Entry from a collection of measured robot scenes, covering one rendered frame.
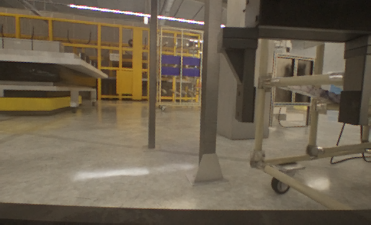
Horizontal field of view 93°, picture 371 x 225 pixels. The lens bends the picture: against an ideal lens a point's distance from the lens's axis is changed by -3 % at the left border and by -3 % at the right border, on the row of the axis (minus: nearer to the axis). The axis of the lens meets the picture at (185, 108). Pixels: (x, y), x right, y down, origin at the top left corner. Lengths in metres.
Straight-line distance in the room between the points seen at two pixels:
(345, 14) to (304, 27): 0.04
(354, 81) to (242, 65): 0.14
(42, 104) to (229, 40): 3.24
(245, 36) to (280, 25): 0.04
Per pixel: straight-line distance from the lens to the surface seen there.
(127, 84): 7.98
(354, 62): 0.29
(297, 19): 0.23
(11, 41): 8.24
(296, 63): 2.74
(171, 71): 4.05
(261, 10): 0.22
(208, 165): 0.87
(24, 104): 3.46
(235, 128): 1.67
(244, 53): 0.22
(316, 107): 0.96
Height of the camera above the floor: 0.40
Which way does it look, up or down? 5 degrees down
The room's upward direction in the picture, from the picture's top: 2 degrees clockwise
